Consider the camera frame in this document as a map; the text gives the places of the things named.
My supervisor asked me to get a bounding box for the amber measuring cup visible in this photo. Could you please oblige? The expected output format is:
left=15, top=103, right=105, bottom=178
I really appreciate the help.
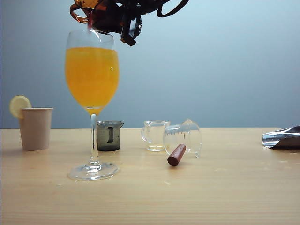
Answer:
left=69, top=0, right=125, bottom=36

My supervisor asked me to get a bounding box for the wine glass with orange drink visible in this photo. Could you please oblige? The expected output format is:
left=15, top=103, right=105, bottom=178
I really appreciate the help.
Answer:
left=65, top=30, right=120, bottom=181

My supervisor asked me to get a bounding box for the beige paper cup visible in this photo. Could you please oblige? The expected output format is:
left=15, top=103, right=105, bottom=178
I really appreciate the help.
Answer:
left=18, top=107, right=54, bottom=151

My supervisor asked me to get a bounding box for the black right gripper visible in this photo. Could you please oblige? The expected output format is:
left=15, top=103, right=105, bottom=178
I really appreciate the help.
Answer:
left=93, top=0, right=165, bottom=47

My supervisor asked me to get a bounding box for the shiny silver metal scoop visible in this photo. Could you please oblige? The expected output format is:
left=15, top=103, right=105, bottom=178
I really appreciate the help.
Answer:
left=261, top=125, right=300, bottom=150

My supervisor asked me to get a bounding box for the clear wooden-handled measuring cup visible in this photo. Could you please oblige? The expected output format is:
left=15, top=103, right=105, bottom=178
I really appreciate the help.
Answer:
left=163, top=118, right=203, bottom=167

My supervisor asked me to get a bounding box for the smoky grey measuring cup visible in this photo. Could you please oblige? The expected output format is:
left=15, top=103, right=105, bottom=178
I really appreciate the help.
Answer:
left=96, top=120, right=124, bottom=152

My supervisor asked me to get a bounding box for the clear glass-handled measuring cup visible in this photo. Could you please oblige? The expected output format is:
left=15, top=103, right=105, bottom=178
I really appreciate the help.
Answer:
left=140, top=120, right=171, bottom=152

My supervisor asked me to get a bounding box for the yellow lemon slice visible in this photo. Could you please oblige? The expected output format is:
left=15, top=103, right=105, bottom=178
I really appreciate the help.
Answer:
left=9, top=95, right=32, bottom=120

